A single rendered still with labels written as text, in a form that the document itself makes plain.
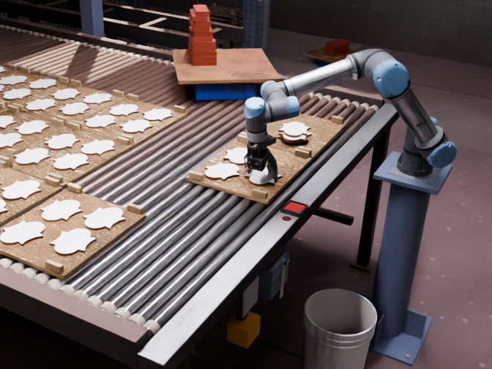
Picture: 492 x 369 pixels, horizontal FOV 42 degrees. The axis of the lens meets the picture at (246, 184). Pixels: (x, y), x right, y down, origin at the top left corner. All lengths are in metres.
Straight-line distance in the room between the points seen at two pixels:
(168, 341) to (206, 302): 0.19
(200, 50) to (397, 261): 1.42
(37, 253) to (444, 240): 2.62
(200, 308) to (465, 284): 2.13
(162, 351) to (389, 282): 1.53
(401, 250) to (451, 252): 1.05
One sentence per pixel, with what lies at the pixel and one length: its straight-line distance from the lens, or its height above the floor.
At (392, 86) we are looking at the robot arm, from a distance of 2.32.
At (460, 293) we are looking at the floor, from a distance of 3.63.
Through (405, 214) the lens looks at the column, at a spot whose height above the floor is 0.70.
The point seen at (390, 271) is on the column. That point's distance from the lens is 2.98.
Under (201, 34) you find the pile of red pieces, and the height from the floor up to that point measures 1.20.
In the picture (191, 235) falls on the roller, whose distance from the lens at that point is 2.14.
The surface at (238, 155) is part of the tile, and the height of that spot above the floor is 0.95.
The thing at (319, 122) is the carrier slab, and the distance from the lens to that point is 2.99.
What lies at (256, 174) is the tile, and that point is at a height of 0.95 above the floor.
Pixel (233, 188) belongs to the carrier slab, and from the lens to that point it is 2.38.
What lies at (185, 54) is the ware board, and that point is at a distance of 3.52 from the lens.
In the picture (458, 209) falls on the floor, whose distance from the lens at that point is 4.40.
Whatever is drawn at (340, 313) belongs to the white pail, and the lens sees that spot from 2.93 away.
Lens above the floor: 2.09
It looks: 29 degrees down
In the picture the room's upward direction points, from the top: 3 degrees clockwise
